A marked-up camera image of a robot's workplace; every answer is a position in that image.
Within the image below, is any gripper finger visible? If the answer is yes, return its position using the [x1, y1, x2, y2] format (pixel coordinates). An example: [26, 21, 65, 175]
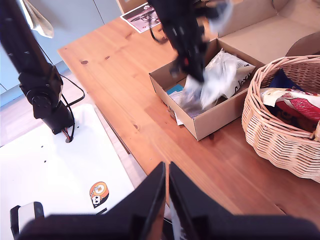
[106, 161, 167, 240]
[169, 51, 208, 84]
[168, 161, 233, 240]

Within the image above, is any white Galaxy egg bag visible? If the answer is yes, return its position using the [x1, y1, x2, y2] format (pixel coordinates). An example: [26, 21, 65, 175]
[182, 48, 257, 111]

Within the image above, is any blue Terry's mini eggs bag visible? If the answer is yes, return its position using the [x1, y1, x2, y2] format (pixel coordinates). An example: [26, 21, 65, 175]
[268, 68, 317, 133]

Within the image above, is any red and cream egg bag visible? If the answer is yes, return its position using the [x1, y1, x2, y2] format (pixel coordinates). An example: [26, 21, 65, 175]
[259, 87, 320, 133]

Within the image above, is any brown cardboard box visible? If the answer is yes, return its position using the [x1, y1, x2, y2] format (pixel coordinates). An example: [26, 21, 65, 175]
[149, 0, 320, 142]

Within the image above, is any teal paper card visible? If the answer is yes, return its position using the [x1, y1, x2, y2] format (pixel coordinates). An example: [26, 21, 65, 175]
[166, 84, 186, 96]

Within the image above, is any orange round sticker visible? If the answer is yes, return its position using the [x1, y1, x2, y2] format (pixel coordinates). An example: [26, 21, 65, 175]
[89, 181, 110, 210]

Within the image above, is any torn white paper scrap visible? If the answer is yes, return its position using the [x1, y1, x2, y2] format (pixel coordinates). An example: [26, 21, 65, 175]
[168, 94, 202, 126]

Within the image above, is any red and white printed leaflet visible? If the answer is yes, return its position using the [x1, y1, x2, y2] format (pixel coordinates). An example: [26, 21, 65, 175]
[120, 2, 163, 34]

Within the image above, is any beige cloth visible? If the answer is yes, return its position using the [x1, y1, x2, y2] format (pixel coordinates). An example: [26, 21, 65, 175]
[19, 0, 55, 39]

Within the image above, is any short black arm cable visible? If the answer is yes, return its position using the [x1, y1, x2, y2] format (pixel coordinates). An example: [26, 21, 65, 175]
[149, 19, 171, 45]

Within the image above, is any woven wicker basket with handle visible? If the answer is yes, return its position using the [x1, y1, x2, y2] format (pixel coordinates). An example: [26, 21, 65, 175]
[241, 55, 320, 185]

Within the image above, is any black base cable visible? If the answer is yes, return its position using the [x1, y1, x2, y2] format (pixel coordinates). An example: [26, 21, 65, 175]
[61, 74, 86, 141]

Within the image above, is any white device with black frame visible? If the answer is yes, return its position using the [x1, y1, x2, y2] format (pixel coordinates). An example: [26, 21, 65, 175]
[9, 201, 45, 236]

